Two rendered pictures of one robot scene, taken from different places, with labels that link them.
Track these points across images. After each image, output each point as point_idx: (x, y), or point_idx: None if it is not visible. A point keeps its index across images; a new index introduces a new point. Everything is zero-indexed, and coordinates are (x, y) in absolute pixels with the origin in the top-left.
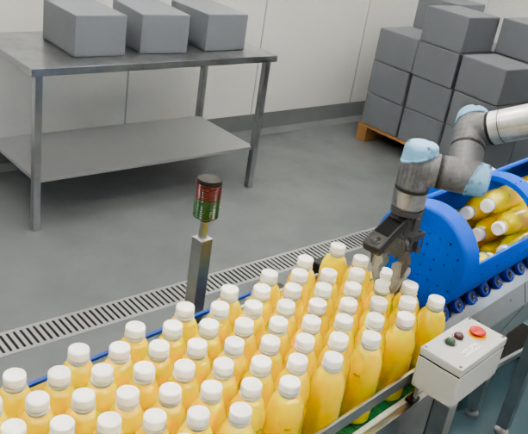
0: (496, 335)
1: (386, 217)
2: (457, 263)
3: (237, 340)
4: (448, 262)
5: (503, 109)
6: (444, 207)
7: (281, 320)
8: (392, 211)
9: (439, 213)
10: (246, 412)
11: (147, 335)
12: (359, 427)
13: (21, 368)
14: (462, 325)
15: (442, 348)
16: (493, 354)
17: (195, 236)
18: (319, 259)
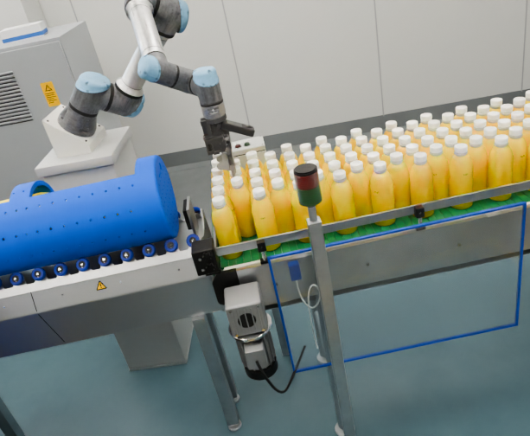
0: None
1: (228, 124)
2: (167, 173)
3: (365, 145)
4: (167, 177)
5: (153, 43)
6: (143, 158)
7: (328, 153)
8: (226, 118)
9: (156, 156)
10: (389, 121)
11: (389, 230)
12: None
13: (496, 138)
14: None
15: (255, 143)
16: None
17: (318, 221)
18: (205, 248)
